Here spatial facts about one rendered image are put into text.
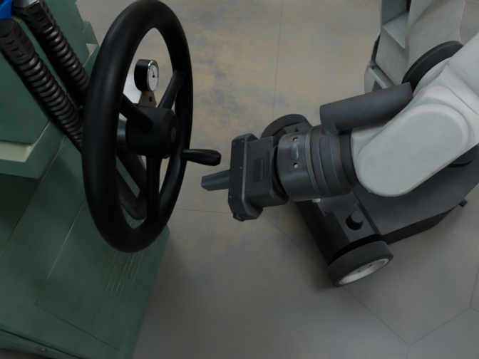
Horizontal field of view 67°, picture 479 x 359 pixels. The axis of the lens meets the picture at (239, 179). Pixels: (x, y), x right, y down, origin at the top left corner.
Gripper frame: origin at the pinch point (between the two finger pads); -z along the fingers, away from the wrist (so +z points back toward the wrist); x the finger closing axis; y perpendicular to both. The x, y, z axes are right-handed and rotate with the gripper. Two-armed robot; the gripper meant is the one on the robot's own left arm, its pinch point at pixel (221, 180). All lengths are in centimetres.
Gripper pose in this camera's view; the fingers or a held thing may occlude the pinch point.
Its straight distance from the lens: 52.0
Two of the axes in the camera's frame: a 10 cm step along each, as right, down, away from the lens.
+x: 0.5, -9.3, 3.7
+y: -5.2, -3.4, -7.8
